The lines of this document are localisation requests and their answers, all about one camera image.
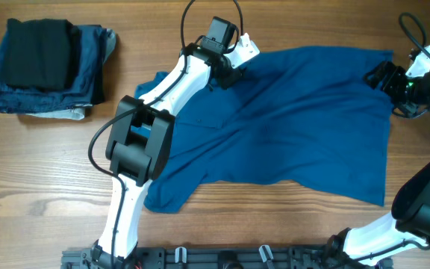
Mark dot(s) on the dark blue folded garment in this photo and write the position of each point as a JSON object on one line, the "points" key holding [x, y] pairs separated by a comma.
{"points": [[86, 88]]}

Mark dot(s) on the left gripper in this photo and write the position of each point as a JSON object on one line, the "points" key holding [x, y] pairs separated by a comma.
{"points": [[234, 75]]}

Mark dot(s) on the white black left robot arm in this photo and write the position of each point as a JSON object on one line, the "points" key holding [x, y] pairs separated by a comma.
{"points": [[140, 139]]}

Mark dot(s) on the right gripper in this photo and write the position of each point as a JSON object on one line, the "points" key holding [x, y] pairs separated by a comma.
{"points": [[396, 74]]}

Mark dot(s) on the blue polo shirt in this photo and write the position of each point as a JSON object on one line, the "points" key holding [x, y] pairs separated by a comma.
{"points": [[303, 114]]}

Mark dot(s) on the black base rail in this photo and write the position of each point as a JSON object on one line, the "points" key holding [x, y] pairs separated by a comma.
{"points": [[295, 257]]}

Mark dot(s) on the light grey folded garment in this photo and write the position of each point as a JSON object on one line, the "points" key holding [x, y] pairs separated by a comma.
{"points": [[79, 113]]}

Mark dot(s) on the black folded garment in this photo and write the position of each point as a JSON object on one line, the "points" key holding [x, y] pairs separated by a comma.
{"points": [[41, 53]]}

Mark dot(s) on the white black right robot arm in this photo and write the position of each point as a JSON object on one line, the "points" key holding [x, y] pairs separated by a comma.
{"points": [[407, 225]]}

